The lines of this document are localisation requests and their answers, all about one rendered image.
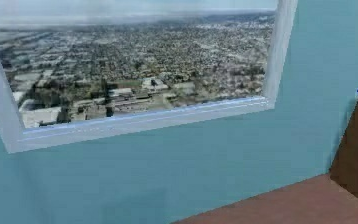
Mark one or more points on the white framed window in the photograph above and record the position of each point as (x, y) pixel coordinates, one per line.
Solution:
(137, 66)

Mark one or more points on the brown wooden cabinet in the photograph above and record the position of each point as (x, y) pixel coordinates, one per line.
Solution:
(355, 156)

